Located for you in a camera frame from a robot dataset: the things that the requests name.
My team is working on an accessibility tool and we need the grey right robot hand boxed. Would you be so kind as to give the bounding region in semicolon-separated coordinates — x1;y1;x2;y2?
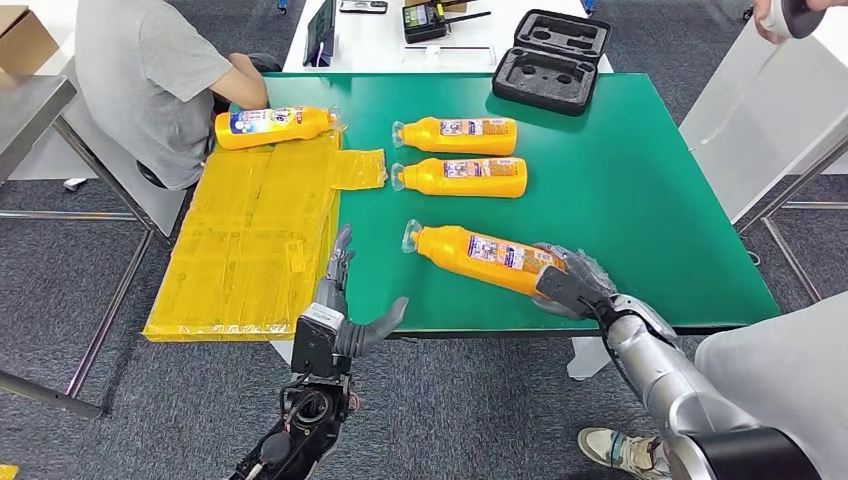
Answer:
529;242;621;323

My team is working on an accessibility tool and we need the person's hand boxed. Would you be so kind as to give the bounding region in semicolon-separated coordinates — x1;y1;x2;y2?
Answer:
753;0;848;45

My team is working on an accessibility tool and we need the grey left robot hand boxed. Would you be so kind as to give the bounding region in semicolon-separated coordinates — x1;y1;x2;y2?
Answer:
312;223;410;359

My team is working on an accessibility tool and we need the white handheld controller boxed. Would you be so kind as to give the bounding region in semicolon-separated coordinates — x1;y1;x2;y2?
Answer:
760;0;829;40

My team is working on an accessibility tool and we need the orange detergent bottle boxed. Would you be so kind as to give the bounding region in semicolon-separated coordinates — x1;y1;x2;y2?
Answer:
213;104;346;151
389;156;529;199
401;219;568;299
390;116;519;158

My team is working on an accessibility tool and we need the yellow plastic sheet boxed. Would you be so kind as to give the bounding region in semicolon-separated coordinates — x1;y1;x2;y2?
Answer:
142;129;389;344

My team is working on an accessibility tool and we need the white table with metal legs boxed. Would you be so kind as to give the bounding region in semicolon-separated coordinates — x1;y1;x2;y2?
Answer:
678;0;848;303

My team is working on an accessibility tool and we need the white sneaker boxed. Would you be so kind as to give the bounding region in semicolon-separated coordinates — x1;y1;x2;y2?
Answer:
577;427;674;480

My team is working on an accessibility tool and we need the black foam case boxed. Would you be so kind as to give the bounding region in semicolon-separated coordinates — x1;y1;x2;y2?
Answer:
492;8;613;118

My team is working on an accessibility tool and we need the black stool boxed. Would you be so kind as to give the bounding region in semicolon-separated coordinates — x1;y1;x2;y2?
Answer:
135;158;190;192

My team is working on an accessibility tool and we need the standing person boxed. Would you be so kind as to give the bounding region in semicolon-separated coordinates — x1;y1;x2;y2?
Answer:
577;291;848;480

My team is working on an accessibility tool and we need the white flat strip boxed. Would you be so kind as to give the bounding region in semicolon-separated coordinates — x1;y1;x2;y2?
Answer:
401;44;498;66

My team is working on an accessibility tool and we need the black tablet on stand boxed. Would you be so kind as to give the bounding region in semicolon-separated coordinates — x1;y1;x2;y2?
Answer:
302;0;337;68

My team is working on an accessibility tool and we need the seated person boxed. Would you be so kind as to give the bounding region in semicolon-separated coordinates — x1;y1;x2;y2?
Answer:
74;0;284;192

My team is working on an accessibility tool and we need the black radio with antenna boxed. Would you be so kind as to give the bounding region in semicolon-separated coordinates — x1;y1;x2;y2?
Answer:
402;0;493;44

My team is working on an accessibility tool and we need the grey metal table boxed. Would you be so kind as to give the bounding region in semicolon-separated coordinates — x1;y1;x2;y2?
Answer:
0;74;175;420

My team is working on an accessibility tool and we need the large cardboard box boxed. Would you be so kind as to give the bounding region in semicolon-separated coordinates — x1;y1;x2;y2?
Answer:
0;4;61;76

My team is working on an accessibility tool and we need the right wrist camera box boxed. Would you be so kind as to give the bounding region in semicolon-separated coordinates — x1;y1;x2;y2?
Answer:
533;264;601;318

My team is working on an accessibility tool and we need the white controller cord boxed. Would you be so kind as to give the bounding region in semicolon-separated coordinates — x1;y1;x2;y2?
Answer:
688;38;783;150

